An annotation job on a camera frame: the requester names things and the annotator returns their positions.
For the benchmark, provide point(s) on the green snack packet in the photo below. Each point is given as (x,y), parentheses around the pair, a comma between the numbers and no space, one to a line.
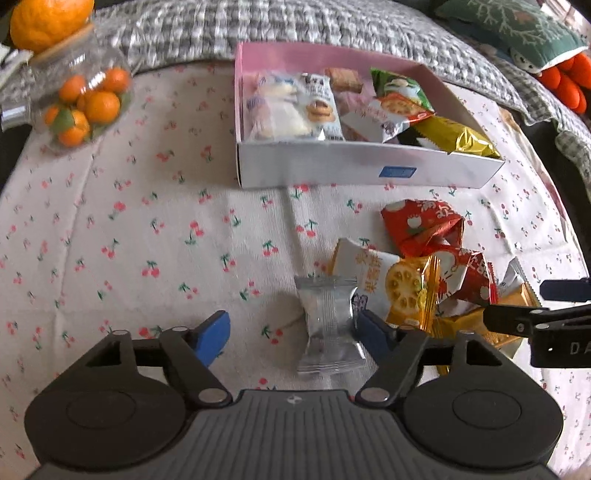
(399,85)

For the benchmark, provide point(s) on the yellow snack packet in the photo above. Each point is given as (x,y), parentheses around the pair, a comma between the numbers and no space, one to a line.
(461,138)

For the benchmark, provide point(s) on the green embroidered cushion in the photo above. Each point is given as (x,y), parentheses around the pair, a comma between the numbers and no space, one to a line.
(517,27)

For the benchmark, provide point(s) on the silver snack packet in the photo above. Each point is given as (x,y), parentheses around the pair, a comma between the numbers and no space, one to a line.
(328,323)

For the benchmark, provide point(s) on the pale snack packet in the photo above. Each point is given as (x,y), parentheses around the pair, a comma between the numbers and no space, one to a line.
(258,110)

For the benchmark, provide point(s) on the red snack packet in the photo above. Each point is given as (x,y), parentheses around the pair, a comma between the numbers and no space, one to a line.
(422,224)
(471,274)

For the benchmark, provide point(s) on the grey cookie snack packet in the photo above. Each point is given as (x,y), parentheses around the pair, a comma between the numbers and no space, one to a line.
(318,110)

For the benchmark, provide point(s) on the brown snack packet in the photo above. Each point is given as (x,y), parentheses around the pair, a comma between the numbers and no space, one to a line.
(344,79)

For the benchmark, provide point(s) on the white blue snack packet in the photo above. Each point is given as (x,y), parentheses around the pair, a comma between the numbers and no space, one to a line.
(288,110)

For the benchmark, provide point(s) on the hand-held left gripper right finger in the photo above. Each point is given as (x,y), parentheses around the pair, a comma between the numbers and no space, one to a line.
(374,334)

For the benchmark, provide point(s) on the cluster of small mandarins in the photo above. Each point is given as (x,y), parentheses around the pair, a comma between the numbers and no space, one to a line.
(94,106)

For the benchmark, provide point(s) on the glass jar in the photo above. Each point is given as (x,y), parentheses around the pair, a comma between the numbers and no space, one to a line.
(99,62)

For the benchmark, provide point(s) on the grey checked blanket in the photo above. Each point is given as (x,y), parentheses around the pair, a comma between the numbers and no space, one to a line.
(277,23)

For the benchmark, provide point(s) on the orange cracker print snack packet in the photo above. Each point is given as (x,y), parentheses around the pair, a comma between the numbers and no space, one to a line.
(392,113)

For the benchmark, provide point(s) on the orange slice print snack packet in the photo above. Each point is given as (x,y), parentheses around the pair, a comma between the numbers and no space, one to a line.
(374,277)

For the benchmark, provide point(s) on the large orange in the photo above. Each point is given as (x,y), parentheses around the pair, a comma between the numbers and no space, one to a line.
(46,21)

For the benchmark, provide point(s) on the golden orange snack packet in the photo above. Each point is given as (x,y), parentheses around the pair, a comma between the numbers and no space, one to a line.
(466,323)

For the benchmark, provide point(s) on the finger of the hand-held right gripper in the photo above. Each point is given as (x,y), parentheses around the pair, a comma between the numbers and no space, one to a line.
(565,290)
(508,319)

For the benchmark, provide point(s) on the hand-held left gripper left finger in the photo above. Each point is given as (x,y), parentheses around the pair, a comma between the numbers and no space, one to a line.
(213,337)

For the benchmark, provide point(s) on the orange plush toy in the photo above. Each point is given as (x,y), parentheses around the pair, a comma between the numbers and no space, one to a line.
(565,83)

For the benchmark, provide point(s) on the pink and white cardboard box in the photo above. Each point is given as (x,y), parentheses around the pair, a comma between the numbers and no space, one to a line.
(323,164)

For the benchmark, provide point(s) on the cherry print tablecloth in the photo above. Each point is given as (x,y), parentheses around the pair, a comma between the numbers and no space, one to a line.
(138,221)

